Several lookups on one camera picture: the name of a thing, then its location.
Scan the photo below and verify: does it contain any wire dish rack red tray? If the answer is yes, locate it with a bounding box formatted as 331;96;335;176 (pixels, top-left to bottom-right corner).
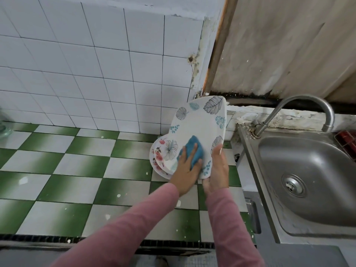
334;129;356;159

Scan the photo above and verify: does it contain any person's right forearm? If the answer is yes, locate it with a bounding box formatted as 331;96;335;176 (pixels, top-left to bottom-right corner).
205;186;267;267

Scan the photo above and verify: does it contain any round rose-pattern plate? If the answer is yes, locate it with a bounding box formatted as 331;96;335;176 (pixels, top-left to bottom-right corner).
149;136;173;178

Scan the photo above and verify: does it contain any floral plate stack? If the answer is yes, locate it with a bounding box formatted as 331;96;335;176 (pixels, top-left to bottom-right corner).
155;95;228;178

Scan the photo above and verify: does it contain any weathered wooden board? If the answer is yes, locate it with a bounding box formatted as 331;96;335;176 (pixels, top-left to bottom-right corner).
203;0;356;100

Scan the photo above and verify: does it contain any stainless steel sink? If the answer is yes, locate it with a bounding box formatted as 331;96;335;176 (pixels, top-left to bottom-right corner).
236;122;356;243

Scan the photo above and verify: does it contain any person's right hand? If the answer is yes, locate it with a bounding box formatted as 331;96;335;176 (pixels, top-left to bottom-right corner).
201;143;230;195

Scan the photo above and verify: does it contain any blue cleaning cloth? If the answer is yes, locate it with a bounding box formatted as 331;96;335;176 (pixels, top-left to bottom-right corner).
178;135;205;171

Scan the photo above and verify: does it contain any person's left forearm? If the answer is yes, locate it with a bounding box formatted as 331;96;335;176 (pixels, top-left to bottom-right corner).
50;182;181;267

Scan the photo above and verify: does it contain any green checkered tile countertop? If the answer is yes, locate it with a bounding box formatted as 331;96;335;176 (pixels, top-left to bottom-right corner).
0;122;257;256

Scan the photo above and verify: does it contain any person's left hand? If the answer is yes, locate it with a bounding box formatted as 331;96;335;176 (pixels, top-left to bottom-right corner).
168;143;204;197

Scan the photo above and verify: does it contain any clear bottle with green liquid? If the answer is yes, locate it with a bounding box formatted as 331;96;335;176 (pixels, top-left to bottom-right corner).
0;119;14;138

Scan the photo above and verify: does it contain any chrome faucet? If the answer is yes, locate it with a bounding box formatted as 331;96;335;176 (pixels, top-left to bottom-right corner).
253;95;336;138

